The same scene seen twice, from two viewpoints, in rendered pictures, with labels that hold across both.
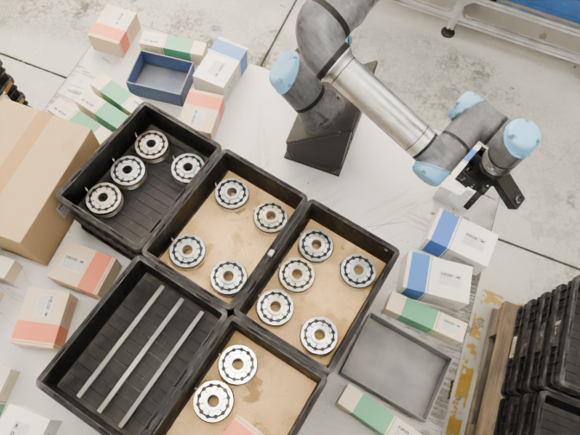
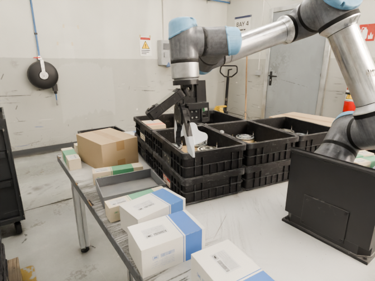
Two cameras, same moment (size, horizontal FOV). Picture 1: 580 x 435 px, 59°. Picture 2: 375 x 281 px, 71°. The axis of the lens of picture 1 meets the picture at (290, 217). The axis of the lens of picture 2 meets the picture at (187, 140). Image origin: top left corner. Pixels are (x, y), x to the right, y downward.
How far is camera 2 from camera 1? 1.83 m
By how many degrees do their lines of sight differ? 90
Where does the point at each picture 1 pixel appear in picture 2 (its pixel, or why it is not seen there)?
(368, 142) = (318, 252)
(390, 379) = (126, 187)
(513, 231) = not seen: outside the picture
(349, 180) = (274, 224)
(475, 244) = (152, 230)
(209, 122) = not seen: hidden behind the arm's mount
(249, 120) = not seen: hidden behind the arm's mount
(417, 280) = (161, 193)
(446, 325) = (121, 200)
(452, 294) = (134, 201)
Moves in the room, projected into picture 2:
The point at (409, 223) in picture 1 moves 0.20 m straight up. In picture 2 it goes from (211, 238) to (213, 183)
